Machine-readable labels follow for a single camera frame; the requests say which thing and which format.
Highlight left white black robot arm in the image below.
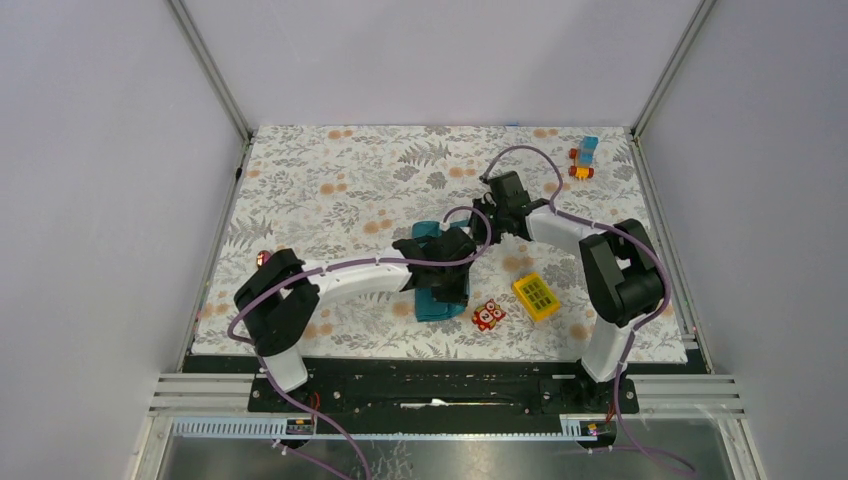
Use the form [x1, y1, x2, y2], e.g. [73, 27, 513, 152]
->
[233, 227, 481, 411]

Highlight yellow green toy brick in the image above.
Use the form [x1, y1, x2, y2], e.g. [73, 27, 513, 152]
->
[511, 273, 561, 322]

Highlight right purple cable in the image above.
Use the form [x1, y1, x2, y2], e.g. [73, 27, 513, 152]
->
[479, 144, 698, 478]

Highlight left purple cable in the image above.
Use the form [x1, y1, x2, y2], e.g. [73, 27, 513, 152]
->
[226, 205, 494, 480]

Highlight teal cloth napkin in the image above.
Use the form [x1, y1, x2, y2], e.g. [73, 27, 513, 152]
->
[411, 220, 470, 322]

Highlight purple cable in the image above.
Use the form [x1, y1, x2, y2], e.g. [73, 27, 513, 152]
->
[479, 144, 698, 478]
[226, 205, 494, 480]

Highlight slotted cable duct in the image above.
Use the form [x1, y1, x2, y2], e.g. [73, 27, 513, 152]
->
[172, 414, 617, 443]

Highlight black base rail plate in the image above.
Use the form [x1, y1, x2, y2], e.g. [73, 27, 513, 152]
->
[240, 358, 639, 434]

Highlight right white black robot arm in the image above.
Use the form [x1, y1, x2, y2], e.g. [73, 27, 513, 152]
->
[470, 171, 667, 412]

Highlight blue orange toy car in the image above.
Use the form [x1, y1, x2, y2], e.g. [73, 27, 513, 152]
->
[568, 136, 599, 180]

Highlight floral patterned table mat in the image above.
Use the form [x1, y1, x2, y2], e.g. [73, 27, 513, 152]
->
[191, 126, 649, 361]

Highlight red owl toy block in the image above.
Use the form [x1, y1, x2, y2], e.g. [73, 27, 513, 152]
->
[472, 299, 507, 332]

